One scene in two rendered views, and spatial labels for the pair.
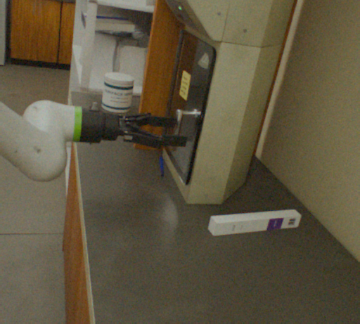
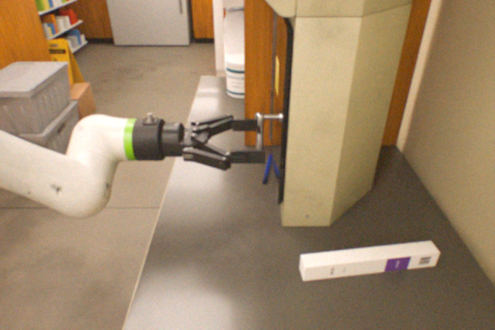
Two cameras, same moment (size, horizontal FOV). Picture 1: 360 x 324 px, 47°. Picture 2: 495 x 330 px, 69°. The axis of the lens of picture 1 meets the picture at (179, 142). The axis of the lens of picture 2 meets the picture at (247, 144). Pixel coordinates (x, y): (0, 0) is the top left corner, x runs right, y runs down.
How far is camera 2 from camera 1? 0.47 m
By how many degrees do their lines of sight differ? 20
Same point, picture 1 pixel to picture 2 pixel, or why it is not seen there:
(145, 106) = (250, 98)
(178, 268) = not seen: outside the picture
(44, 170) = (72, 209)
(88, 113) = (140, 128)
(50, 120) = (90, 143)
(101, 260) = (142, 320)
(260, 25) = not seen: outside the picture
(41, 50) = not seen: hidden behind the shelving
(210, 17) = not seen: outside the picture
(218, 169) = (318, 185)
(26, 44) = (205, 24)
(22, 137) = (32, 176)
